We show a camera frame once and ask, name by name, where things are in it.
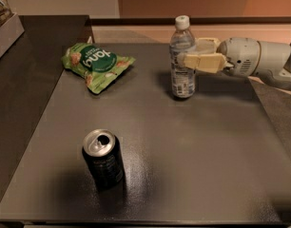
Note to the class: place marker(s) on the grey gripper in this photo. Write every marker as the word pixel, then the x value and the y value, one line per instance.
pixel 242 56

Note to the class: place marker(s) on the clear blue plastic water bottle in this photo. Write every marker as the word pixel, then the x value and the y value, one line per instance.
pixel 182 42

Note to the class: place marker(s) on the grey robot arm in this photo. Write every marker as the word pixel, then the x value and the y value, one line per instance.
pixel 274 66

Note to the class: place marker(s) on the green snack chip bag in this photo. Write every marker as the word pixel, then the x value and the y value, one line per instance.
pixel 97 66

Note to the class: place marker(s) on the black aluminium drink can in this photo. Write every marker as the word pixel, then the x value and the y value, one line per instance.
pixel 102 153

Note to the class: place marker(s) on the grey box with snacks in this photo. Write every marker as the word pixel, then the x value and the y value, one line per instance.
pixel 11 27

